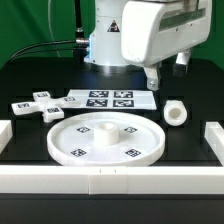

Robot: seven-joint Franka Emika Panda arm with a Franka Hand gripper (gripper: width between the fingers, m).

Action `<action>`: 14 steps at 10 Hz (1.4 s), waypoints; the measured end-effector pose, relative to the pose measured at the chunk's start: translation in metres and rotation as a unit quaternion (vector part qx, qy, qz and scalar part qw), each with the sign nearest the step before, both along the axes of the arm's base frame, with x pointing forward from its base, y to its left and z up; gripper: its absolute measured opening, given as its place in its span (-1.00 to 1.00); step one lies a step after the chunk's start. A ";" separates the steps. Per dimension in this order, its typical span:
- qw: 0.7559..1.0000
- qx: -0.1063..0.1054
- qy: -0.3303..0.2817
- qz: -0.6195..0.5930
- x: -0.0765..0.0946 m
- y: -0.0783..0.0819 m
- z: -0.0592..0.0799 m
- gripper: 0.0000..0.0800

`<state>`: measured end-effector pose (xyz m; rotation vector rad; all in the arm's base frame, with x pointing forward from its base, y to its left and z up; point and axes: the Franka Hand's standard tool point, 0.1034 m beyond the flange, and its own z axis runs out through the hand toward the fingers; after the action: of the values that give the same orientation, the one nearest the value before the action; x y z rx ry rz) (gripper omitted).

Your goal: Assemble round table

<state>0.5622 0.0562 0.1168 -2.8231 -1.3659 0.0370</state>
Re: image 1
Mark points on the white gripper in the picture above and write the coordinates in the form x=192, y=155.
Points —
x=153, y=31

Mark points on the white right fence block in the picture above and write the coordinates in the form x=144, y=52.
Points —
x=214, y=135

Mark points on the white fence block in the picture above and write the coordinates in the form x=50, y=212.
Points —
x=214, y=135
x=5, y=133

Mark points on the black vertical pole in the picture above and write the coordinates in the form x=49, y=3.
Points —
x=78, y=19

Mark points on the white front fence bar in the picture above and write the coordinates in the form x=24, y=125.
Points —
x=111, y=180

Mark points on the white cross-shaped table base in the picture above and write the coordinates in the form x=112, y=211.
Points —
x=51, y=109

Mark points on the white left fence block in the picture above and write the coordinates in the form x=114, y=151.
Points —
x=5, y=133

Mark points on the white marker sheet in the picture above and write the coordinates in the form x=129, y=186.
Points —
x=115, y=99

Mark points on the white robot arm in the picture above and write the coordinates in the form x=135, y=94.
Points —
x=104, y=51

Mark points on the white round table top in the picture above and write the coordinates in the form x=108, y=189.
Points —
x=106, y=139

